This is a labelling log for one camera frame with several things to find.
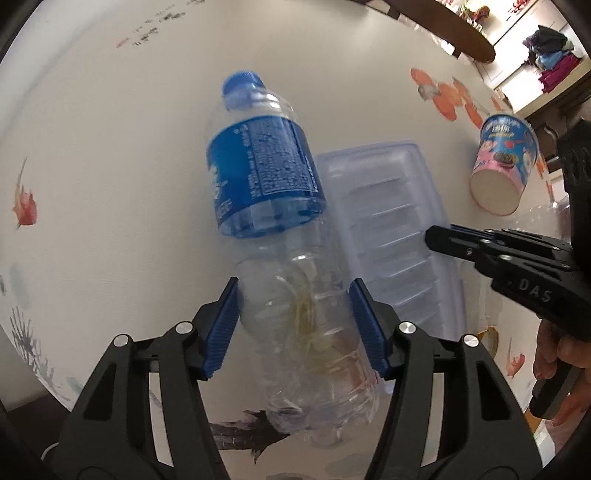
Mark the clear plastic tray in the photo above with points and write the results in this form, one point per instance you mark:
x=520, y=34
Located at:
x=392, y=207

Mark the hanging clothes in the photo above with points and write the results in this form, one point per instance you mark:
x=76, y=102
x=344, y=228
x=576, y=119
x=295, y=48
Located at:
x=551, y=60

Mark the pink and blue paper cup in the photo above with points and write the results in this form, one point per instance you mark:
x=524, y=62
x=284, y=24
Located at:
x=503, y=157

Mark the small blue-label water bottle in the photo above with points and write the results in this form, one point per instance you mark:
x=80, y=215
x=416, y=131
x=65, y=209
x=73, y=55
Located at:
x=263, y=184

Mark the person's right hand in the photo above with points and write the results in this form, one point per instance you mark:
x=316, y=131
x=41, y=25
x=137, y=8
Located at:
x=549, y=350

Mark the orange doll figure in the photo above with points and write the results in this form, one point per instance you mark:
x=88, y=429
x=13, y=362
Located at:
x=475, y=10

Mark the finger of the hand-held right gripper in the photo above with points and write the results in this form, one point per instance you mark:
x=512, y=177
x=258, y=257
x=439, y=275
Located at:
x=457, y=244
x=521, y=240

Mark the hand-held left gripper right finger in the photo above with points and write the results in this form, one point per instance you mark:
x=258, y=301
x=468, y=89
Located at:
x=364, y=323

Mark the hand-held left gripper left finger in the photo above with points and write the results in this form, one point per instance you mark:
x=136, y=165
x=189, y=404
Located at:
x=224, y=323

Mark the dark wooden chair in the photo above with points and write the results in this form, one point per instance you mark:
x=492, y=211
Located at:
x=443, y=32

